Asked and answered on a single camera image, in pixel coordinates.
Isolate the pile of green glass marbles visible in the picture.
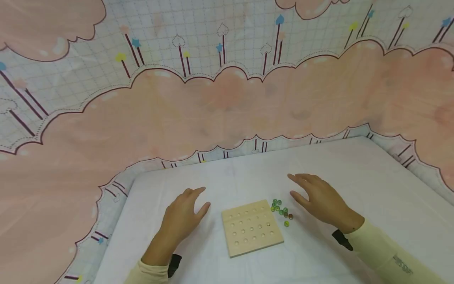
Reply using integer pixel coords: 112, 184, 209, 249
270, 198, 294, 228

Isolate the black wrist band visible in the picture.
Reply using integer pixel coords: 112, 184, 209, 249
167, 254, 182, 278
331, 229, 354, 251

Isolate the person's left forearm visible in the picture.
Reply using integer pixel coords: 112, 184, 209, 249
124, 231, 178, 284

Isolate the person's right hand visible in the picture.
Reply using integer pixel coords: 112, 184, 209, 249
287, 173, 359, 230

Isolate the person's left hand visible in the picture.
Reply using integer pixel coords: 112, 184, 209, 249
159, 187, 211, 244

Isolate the wooden board with round holes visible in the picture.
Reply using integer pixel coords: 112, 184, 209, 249
221, 200, 285, 258

